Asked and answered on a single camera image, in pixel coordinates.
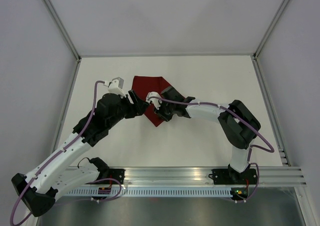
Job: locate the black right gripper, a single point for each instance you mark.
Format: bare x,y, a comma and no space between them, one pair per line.
159,112

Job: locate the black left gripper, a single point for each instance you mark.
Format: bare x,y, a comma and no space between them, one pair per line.
138,108

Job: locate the red cloth napkin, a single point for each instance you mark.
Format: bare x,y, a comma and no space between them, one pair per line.
142,86

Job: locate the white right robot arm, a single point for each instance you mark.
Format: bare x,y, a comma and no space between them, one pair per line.
235,119

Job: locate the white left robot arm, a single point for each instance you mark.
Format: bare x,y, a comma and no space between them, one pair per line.
42,187

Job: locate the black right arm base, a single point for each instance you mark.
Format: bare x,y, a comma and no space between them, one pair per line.
224,176

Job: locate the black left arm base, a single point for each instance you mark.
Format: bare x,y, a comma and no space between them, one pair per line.
115,173

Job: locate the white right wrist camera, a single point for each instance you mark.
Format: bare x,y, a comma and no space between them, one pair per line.
155,99

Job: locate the aluminium frame post left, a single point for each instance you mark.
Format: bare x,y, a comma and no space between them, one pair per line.
62,30

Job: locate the aluminium frame post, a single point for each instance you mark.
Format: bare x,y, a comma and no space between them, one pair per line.
62,30
271,27

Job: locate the white slotted cable duct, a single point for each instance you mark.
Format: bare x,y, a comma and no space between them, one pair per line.
152,191

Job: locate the aluminium front rail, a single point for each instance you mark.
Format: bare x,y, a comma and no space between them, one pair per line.
278,176

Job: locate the aluminium frame post right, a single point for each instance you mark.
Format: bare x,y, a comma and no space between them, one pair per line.
271,27

